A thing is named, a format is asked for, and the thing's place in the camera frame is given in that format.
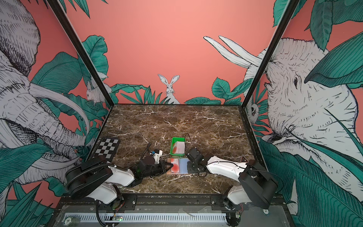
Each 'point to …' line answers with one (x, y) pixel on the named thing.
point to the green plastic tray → (174, 140)
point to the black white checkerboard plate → (107, 148)
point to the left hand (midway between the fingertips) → (175, 164)
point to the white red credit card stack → (179, 147)
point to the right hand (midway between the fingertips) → (189, 167)
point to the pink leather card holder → (182, 166)
